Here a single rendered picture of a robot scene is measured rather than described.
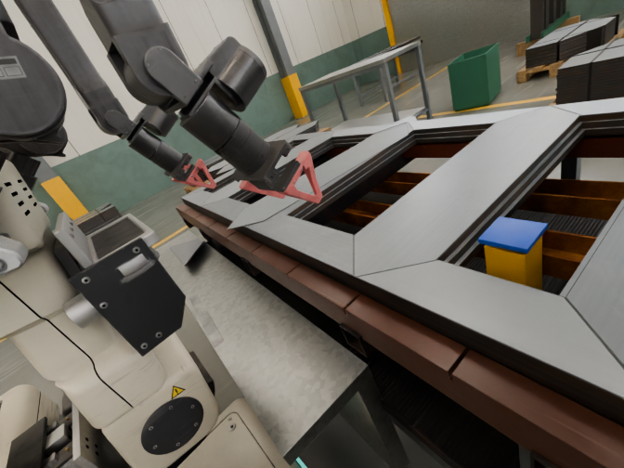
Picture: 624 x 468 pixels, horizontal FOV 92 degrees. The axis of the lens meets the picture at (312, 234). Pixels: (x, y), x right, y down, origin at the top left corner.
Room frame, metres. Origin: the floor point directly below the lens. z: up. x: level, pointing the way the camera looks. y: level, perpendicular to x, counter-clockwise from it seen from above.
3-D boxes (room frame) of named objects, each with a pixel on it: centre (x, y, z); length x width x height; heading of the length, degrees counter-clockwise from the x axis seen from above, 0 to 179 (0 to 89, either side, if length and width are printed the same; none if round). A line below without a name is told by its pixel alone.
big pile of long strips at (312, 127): (1.98, 0.07, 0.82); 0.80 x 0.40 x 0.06; 117
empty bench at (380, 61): (4.20, -1.31, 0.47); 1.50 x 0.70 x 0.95; 30
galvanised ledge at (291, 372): (0.90, 0.38, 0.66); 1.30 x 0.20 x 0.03; 27
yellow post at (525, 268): (0.31, -0.25, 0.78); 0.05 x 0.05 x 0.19; 27
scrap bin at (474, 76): (3.86, -2.66, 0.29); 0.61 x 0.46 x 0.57; 130
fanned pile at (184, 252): (1.23, 0.51, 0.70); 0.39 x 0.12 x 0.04; 27
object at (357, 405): (0.94, 0.31, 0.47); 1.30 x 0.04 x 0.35; 27
